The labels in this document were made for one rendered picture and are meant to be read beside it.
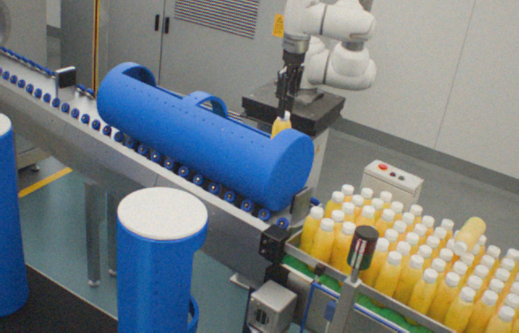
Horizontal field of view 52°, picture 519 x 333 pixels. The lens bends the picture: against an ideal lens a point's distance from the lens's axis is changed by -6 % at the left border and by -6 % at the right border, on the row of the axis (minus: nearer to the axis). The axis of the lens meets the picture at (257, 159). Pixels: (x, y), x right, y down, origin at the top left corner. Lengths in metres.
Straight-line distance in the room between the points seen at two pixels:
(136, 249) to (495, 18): 3.44
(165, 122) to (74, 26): 2.76
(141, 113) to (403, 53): 2.92
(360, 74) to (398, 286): 1.06
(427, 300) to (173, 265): 0.75
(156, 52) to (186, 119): 2.20
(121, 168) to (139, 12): 2.06
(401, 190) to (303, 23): 0.68
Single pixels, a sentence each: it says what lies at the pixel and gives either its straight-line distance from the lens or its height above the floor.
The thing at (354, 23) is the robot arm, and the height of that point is 1.63.
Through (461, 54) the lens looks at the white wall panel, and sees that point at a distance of 4.56.
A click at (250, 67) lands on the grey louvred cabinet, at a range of 3.75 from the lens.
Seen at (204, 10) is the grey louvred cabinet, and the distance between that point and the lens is 3.85.
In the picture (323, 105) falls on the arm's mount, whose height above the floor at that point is 1.10.
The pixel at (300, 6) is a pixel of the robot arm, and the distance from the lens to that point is 1.78.
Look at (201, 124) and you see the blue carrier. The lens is 1.97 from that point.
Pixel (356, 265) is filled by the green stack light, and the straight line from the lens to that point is 1.42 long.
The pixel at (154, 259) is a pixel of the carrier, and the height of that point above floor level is 0.95.
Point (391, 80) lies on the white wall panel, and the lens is 4.74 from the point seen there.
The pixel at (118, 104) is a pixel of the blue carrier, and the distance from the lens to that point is 2.23.
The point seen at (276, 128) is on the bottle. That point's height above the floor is 1.22.
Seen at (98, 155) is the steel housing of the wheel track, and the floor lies 0.85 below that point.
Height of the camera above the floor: 2.01
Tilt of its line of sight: 28 degrees down
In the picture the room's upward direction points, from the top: 9 degrees clockwise
